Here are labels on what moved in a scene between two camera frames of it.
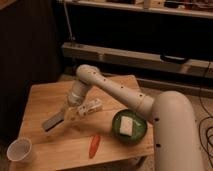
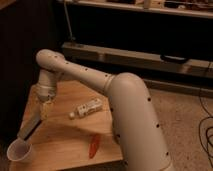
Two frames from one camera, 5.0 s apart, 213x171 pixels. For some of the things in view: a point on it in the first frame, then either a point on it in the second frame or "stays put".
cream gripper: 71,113 to 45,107
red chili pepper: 94,146 stays put
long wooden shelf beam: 137,58 stays put
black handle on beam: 173,59 stays put
